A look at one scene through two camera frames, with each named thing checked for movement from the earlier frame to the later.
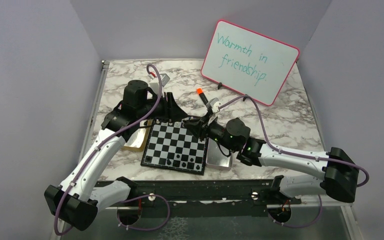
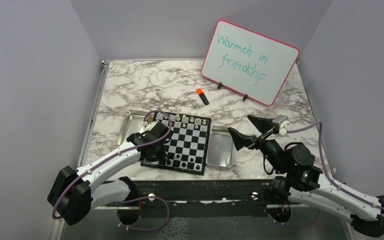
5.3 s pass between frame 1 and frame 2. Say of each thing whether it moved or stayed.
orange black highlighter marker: stayed
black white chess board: stayed
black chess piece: stayed
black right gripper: moved
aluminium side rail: stayed
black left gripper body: moved
